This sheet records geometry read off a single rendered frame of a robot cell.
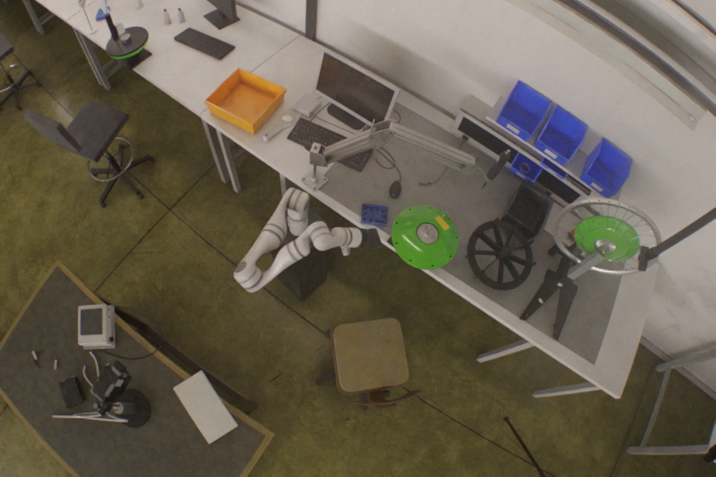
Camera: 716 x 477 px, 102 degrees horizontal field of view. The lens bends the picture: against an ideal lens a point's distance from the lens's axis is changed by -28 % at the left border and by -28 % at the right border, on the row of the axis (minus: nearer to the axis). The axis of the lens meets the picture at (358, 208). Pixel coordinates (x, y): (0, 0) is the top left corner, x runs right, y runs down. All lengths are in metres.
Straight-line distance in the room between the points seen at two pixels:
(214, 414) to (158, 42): 2.37
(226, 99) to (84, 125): 1.15
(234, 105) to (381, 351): 1.58
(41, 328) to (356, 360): 1.58
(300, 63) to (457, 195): 1.27
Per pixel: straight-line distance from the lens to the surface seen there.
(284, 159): 2.12
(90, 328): 1.90
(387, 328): 2.12
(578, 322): 2.23
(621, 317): 2.44
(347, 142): 1.71
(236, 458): 1.74
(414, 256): 1.76
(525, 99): 2.21
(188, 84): 2.60
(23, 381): 2.19
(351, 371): 2.06
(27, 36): 6.06
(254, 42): 2.79
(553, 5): 1.38
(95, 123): 3.04
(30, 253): 3.67
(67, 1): 4.15
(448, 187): 2.16
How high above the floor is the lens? 2.67
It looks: 62 degrees down
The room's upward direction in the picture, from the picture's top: 13 degrees clockwise
